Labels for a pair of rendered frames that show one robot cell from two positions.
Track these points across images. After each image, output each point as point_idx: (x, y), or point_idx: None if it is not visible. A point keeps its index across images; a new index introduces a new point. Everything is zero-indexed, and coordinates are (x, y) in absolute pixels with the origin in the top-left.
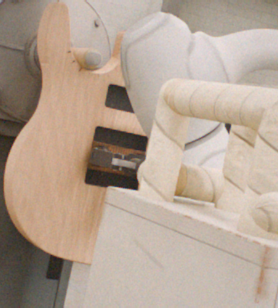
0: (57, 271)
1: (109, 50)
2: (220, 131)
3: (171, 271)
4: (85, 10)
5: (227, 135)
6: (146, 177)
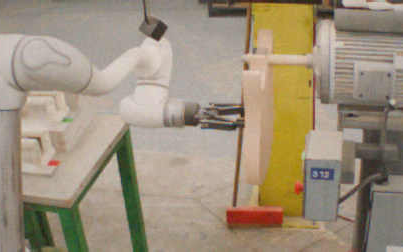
0: (367, 212)
1: (320, 64)
2: (136, 87)
3: None
4: (319, 37)
5: (137, 89)
6: None
